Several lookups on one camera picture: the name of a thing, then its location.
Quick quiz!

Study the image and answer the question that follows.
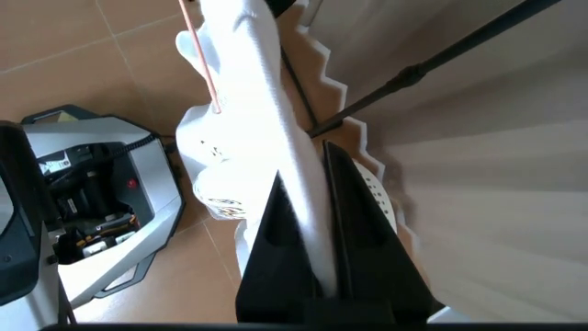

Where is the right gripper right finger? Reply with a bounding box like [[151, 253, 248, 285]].
[[322, 140, 435, 323]]

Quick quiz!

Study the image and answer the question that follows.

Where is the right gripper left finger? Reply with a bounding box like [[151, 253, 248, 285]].
[[234, 170, 323, 323]]

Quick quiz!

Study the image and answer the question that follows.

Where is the white printed garment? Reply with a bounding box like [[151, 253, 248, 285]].
[[175, 0, 339, 298]]

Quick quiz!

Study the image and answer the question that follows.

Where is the pink clothes hanger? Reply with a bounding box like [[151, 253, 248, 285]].
[[177, 0, 223, 116]]

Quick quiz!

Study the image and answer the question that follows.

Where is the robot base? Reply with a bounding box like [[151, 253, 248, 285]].
[[0, 104, 187, 325]]

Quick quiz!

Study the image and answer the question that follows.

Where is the white laundry basket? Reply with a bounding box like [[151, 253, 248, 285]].
[[352, 158, 399, 236]]

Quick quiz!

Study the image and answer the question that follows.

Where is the black clothes rack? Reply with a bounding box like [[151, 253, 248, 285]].
[[264, 0, 564, 140]]

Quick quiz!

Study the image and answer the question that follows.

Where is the white curtain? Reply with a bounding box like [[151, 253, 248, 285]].
[[293, 0, 588, 323]]

